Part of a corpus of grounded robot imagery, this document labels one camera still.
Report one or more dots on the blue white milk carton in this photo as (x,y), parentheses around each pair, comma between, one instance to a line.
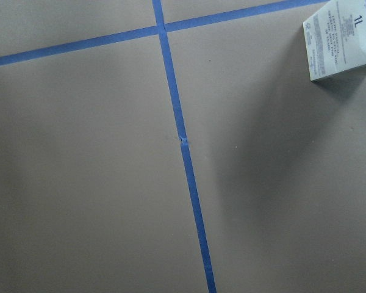
(335,37)

